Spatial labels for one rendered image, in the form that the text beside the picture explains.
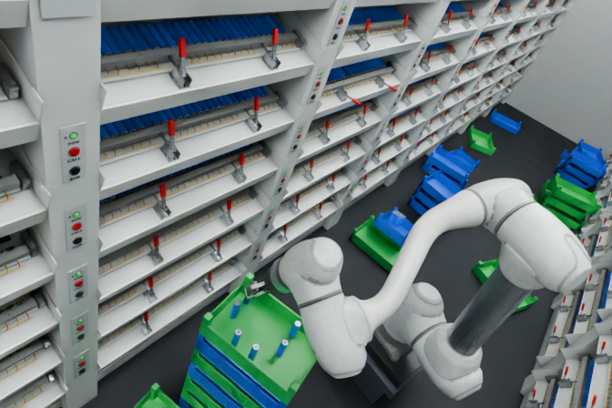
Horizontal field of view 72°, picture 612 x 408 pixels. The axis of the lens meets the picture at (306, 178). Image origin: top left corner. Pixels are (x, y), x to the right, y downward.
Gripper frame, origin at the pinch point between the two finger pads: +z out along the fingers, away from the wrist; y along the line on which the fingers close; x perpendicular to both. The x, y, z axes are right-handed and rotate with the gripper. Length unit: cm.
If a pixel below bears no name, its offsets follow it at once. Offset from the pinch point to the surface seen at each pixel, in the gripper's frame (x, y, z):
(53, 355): -2, -50, 22
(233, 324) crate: -7.1, -6.2, 6.0
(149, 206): 25.7, -25.8, -9.0
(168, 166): 29.0, -23.9, -25.8
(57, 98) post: 31, -45, -50
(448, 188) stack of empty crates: 38, 174, 62
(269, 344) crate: -15.0, 1.2, 2.4
